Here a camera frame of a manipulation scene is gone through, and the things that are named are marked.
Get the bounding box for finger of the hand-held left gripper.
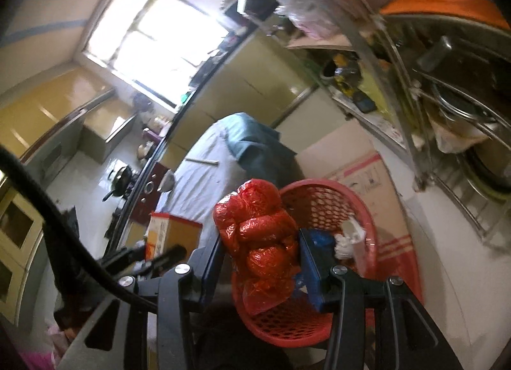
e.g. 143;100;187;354
96;242;148;272
136;245;188;275

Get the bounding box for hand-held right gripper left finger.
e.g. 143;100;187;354
56;234;226;370

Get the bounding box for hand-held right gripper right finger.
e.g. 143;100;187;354
299;228;464;370

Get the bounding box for red cardboard box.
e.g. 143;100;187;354
146;212;203;263

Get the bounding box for white paper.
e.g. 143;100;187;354
333;220;368;259

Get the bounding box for red plastic bag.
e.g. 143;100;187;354
213;179;301;317

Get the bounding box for red plastic basket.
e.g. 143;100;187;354
232;179;379;349

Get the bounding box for dark red oven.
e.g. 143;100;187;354
130;162;168;227

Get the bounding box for black wok with lid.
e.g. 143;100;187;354
103;166;133;201

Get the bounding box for yellow glass-door upper cabinet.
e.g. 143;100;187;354
0;184;44;325

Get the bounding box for grey tablecloth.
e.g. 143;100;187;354
154;112;280;235

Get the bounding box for yellow lower kitchen cabinets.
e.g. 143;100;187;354
160;30;320;179

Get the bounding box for metal storage rack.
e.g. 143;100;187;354
240;0;511;251

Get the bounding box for kitchen window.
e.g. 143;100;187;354
82;0;240;107

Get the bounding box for pink plastic bag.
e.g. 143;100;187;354
275;0;344;39

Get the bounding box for orange plastic basin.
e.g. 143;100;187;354
379;0;511;33

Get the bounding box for black cable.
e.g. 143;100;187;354
0;146;160;312

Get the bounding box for yellow small wall cabinet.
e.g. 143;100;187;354
78;96;138;163

